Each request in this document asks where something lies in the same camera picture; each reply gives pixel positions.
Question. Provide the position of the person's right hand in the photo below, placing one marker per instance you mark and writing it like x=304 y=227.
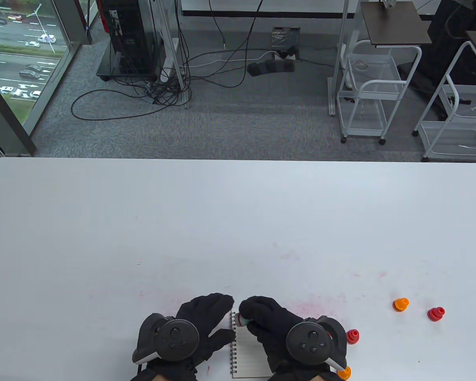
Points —
x=271 y=321

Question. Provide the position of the person's left hand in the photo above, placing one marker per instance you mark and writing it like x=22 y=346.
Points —
x=212 y=311

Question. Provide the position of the person's left thumb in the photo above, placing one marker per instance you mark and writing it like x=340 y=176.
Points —
x=222 y=339

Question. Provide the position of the person's right fingers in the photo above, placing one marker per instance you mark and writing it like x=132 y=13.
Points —
x=261 y=309

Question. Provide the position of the green and red stamp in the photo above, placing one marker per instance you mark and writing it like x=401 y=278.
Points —
x=240 y=320

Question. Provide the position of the spiral notebook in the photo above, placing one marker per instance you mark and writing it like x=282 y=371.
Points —
x=250 y=355

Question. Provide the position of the person's left forearm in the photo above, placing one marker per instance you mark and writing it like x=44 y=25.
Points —
x=170 y=373

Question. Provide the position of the person's right forearm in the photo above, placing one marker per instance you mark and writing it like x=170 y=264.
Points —
x=301 y=376

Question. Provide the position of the black left glove controller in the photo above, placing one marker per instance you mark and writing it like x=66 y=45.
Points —
x=174 y=339

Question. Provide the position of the black glove controller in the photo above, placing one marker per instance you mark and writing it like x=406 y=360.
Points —
x=174 y=339
x=311 y=343

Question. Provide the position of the black right glove controller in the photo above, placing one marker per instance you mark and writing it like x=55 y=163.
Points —
x=311 y=343

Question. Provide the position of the orange stamp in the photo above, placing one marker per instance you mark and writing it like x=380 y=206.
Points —
x=400 y=304
x=345 y=373

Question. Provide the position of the black floor box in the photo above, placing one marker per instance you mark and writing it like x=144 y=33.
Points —
x=285 y=39

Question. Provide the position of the white desk with black edge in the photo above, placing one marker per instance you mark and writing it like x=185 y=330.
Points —
x=269 y=7

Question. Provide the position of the black computer tower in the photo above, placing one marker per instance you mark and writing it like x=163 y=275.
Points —
x=129 y=37

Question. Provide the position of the brown side table top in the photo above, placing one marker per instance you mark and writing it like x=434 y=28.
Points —
x=394 y=24

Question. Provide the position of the window with street view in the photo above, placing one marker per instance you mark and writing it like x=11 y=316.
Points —
x=20 y=55

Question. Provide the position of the white metal stand frame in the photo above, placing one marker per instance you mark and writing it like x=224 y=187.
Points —
x=341 y=59

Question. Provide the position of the aluminium profile post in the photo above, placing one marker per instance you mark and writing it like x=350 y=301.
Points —
x=176 y=55

